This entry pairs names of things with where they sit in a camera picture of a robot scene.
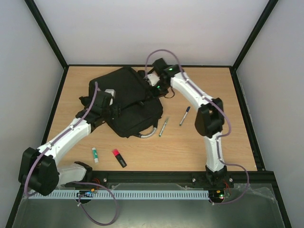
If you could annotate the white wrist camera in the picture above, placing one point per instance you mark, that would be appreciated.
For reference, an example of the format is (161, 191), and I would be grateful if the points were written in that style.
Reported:
(111, 92)
(152, 79)

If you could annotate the green white glue stick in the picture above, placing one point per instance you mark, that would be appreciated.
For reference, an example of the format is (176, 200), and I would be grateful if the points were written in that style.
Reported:
(95, 155)

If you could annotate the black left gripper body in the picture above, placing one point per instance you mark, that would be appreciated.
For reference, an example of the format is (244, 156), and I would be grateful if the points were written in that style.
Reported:
(118, 113)

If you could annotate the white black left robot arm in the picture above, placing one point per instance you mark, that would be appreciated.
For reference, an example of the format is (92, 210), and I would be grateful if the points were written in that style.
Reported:
(39, 168)

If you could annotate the pink black highlighter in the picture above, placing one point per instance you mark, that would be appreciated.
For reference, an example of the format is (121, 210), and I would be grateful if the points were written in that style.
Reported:
(119, 157)

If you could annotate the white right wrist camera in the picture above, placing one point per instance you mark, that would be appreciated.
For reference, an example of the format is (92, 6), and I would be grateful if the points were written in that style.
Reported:
(152, 79)

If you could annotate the black student backpack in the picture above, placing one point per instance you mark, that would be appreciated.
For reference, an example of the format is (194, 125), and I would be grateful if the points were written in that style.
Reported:
(132, 94)

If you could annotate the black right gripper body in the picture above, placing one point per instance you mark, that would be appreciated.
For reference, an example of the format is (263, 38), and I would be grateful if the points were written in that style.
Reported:
(147, 83)

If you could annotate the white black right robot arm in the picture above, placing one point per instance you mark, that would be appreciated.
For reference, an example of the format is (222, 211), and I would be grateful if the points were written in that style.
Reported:
(209, 118)

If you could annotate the light blue cable duct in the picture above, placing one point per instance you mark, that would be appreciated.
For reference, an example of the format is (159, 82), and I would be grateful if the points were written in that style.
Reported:
(127, 195)

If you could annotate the black enclosure frame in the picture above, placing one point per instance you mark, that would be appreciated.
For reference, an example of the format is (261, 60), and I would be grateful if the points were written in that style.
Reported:
(259, 175)

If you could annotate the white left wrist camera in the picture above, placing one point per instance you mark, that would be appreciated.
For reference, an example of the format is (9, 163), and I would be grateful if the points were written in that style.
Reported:
(111, 92)

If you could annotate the green cap white marker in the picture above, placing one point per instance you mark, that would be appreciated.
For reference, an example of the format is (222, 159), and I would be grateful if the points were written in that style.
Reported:
(163, 127)

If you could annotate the blue cap white marker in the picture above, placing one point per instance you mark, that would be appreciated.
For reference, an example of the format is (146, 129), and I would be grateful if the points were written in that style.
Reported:
(185, 115)

